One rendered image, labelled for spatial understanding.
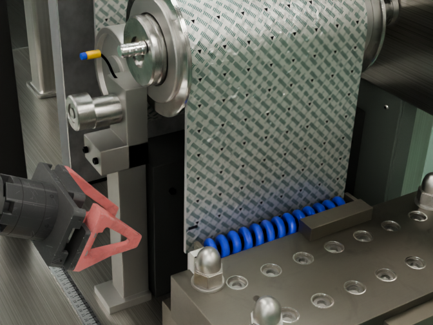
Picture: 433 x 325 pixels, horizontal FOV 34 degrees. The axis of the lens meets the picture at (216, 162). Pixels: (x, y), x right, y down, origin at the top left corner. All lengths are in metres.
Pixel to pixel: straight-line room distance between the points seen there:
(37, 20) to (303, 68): 0.77
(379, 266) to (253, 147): 0.19
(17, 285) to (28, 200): 0.33
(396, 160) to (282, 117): 0.25
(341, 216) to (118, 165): 0.27
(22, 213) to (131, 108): 0.19
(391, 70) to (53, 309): 0.53
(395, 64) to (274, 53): 0.23
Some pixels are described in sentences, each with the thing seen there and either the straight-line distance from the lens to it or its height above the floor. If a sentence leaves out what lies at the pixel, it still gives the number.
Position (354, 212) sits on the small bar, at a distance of 0.87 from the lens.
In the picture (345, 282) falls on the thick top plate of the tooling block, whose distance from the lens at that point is 0.79.
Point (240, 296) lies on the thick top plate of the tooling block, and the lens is 0.76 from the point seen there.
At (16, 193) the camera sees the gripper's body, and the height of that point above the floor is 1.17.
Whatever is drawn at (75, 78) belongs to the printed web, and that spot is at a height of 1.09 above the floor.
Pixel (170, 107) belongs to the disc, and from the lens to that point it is 0.76.
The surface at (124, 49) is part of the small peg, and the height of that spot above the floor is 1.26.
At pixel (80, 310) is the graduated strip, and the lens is 0.94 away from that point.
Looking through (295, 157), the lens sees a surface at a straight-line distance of 0.85.
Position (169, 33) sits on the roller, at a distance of 0.71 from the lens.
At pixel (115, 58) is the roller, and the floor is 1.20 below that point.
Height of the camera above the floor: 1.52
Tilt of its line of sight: 30 degrees down
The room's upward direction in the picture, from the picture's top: 2 degrees clockwise
